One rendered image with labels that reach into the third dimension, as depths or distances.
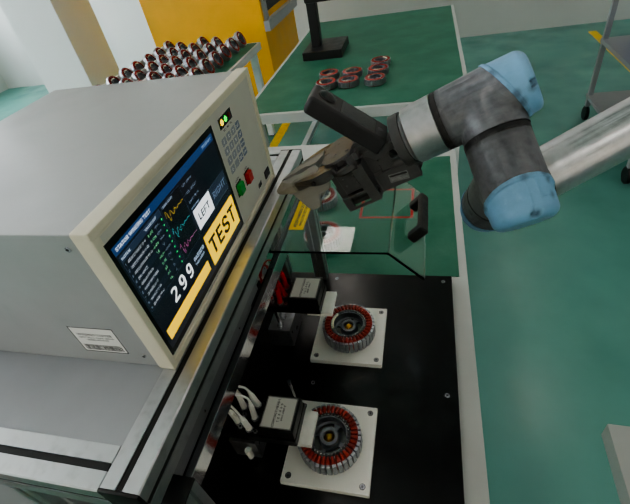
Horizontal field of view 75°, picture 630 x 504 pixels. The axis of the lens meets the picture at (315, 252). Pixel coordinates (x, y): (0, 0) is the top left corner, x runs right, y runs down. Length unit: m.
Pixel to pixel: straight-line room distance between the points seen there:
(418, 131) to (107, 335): 0.43
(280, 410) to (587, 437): 1.25
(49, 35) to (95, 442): 4.18
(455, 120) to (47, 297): 0.49
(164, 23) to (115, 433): 4.14
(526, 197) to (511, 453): 1.28
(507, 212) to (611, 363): 1.53
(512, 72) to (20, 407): 0.67
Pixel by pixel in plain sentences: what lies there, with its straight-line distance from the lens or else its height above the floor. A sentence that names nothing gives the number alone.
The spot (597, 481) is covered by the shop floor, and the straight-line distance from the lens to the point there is 1.72.
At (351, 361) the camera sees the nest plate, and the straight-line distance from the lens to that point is 0.88.
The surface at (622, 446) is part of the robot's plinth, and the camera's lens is 0.91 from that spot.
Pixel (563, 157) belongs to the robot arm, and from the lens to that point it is 0.66.
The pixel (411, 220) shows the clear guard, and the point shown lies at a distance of 0.78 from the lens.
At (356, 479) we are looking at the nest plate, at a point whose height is 0.78.
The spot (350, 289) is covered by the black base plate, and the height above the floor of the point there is 0.77.
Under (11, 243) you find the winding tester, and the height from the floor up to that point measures 1.31.
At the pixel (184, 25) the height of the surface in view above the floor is 0.85.
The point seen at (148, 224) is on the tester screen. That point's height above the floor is 1.28.
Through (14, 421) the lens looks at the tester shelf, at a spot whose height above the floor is 1.11.
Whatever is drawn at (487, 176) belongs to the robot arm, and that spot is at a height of 1.24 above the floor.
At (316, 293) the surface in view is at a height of 0.92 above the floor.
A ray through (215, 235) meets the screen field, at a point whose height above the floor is 1.17.
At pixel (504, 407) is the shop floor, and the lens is 1.76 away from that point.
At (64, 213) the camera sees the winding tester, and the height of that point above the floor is 1.32.
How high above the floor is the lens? 1.50
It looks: 40 degrees down
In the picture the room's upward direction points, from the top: 12 degrees counter-clockwise
